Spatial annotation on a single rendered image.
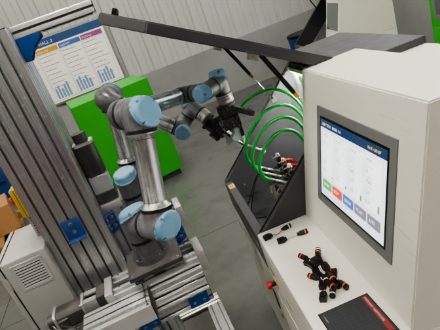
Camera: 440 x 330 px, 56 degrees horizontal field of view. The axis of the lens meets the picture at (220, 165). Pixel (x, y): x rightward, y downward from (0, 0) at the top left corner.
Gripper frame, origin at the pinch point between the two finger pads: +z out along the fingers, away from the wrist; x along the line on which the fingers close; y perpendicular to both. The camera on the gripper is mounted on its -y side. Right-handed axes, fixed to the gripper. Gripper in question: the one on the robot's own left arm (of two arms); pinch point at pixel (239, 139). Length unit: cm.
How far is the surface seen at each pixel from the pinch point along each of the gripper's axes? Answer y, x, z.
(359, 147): -50, 65, 46
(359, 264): -19, 63, 68
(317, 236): -7, 43, 55
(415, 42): -78, 5, 39
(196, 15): 99, -552, -332
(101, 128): 179, -181, -190
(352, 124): -53, 62, 40
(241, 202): 22.5, 9.1, 20.1
